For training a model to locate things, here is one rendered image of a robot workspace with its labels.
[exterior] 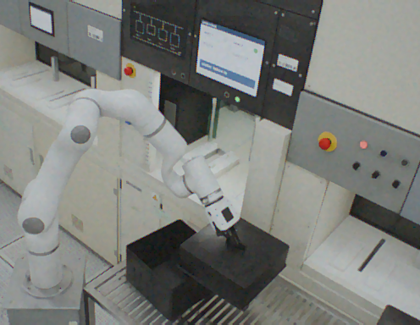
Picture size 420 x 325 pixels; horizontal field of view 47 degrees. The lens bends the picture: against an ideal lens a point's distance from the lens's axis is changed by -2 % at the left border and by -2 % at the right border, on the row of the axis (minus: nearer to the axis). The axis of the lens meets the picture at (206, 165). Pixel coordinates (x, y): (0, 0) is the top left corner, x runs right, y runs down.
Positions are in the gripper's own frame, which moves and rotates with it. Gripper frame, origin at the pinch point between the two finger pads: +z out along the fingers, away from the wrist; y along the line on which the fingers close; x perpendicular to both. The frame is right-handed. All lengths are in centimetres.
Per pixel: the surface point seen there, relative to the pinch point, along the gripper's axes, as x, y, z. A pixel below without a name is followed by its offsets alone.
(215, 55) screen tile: -7, 29, -61
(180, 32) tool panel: 2, 29, -76
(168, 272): 39.5, -4.7, 4.6
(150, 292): 32.4, -20.4, 4.7
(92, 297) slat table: 50, -33, -3
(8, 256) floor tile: 183, -7, -30
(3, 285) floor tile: 170, -22, -16
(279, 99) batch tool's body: -24, 29, -35
